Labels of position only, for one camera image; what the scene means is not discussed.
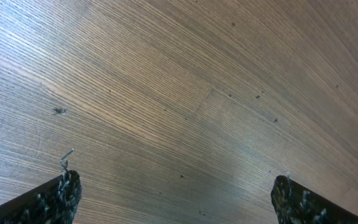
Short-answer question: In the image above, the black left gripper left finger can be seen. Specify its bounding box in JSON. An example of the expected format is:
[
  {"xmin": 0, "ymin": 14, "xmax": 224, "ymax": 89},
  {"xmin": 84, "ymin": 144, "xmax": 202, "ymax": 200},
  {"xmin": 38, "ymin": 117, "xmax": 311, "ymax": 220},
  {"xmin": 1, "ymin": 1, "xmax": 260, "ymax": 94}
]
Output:
[{"xmin": 0, "ymin": 170, "xmax": 82, "ymax": 224}]

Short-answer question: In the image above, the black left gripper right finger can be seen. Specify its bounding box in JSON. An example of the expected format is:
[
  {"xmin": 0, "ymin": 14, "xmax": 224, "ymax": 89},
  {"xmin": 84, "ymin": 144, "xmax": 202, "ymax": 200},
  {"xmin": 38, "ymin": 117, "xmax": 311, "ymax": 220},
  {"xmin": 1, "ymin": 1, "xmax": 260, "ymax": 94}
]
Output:
[{"xmin": 270, "ymin": 175, "xmax": 358, "ymax": 224}]

